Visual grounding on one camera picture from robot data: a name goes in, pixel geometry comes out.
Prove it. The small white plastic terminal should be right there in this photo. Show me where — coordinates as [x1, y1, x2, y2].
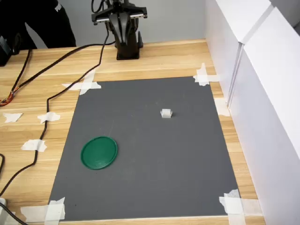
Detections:
[160, 108, 173, 120]

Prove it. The round green lid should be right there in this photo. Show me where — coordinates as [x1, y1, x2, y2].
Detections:
[80, 136, 119, 171]

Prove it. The white tape cross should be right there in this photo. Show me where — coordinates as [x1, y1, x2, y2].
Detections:
[61, 69, 103, 96]

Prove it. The white tape patch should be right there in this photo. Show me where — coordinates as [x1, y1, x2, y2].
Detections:
[20, 196, 66, 223]
[37, 112, 61, 124]
[193, 62, 221, 87]
[219, 189, 263, 225]
[2, 112, 23, 124]
[214, 98, 232, 117]
[21, 139, 47, 152]

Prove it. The white partition panel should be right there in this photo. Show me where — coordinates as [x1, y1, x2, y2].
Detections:
[204, 0, 275, 111]
[226, 6, 300, 225]

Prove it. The black device box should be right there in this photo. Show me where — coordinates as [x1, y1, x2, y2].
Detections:
[0, 36, 13, 67]

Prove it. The dark grey mat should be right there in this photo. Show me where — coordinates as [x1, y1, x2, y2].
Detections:
[48, 76, 242, 221]

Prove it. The black braided base cable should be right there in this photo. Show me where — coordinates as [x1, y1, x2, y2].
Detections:
[0, 41, 117, 107]

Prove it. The black cable with coloured wires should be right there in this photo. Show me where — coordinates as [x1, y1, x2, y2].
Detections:
[0, 48, 32, 104]

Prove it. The long black camera cable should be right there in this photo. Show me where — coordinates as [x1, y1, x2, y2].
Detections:
[0, 0, 111, 196]

